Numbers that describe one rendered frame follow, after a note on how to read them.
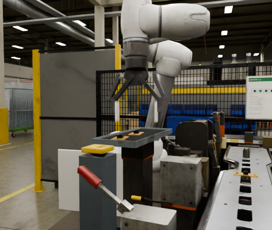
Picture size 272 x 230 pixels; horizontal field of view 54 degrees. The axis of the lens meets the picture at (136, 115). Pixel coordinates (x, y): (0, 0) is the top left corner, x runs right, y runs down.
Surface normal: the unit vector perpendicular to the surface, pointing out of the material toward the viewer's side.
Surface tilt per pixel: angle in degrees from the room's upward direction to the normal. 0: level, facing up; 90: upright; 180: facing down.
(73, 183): 90
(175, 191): 90
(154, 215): 0
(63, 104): 90
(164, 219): 0
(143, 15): 89
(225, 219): 0
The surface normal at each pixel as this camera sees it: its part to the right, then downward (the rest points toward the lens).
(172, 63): -0.06, 0.34
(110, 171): 0.92, 0.02
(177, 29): -0.04, 0.73
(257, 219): 0.00, -1.00
